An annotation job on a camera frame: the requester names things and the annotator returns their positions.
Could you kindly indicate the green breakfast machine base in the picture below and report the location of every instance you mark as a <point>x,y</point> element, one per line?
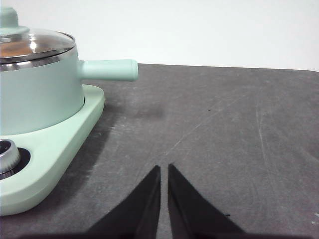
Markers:
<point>62,149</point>

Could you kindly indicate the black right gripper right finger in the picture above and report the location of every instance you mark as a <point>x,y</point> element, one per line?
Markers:
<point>187,214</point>

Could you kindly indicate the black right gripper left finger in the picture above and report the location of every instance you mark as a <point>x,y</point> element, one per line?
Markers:
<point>139,214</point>

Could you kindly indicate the glass lid with green knob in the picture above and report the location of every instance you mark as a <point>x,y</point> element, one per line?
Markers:
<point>10,17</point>

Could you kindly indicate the silver control knob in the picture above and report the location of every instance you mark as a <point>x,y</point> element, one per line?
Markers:
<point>8,159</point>

